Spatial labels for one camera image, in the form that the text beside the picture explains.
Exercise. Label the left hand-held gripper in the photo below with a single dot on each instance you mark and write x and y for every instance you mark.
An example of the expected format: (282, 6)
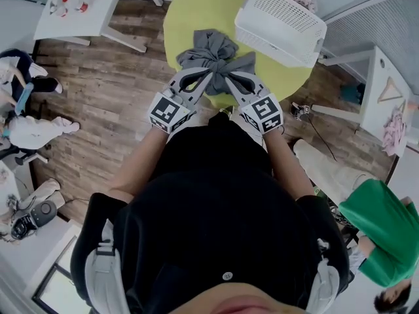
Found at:
(165, 111)

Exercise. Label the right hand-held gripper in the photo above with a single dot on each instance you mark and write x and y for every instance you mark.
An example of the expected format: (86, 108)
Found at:
(263, 110)

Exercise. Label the grey clothes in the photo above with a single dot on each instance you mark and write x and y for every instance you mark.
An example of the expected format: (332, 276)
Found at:
(212, 49)

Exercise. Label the white perforated plastic basket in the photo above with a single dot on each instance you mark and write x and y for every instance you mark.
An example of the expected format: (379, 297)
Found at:
(278, 21)

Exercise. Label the person's left forearm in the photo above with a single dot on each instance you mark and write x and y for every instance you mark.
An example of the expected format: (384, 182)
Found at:
(140, 162)

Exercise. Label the person's right forearm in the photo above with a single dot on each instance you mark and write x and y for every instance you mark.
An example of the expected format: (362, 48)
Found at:
(288, 165)

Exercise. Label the large wooden clothes hanger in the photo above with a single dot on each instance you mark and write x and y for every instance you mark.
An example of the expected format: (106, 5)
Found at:
(389, 90)

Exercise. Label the small wooden clothes hanger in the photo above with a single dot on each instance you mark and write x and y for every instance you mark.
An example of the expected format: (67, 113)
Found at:
(402, 106)

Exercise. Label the person's shoe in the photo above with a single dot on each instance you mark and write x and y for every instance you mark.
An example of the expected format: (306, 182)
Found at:
(226, 111)

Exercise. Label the small grey floor device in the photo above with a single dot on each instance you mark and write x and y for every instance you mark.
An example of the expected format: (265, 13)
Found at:
(299, 110)

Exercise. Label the yellow-green round table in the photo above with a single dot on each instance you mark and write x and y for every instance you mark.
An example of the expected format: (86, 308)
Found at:
(203, 8)

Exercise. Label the teal object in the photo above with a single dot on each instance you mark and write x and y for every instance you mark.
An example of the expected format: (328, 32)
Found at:
(352, 94)

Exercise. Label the white square side table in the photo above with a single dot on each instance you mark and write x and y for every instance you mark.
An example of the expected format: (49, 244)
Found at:
(82, 21)

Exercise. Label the person's black shirt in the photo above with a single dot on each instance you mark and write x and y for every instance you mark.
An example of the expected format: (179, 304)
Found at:
(212, 214)

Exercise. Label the white shelf unit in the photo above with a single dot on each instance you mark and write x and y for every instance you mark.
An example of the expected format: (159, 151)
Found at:
(383, 77)

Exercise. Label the red and white toy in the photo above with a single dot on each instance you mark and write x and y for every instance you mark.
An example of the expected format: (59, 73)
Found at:
(67, 5)

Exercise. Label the black and grey device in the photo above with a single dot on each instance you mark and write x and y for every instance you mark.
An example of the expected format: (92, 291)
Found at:
(41, 212)

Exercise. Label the person's face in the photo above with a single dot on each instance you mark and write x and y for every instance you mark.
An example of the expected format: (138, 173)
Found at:
(242, 301)

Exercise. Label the white desk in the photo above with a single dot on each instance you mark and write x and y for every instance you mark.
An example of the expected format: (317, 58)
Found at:
(29, 257)

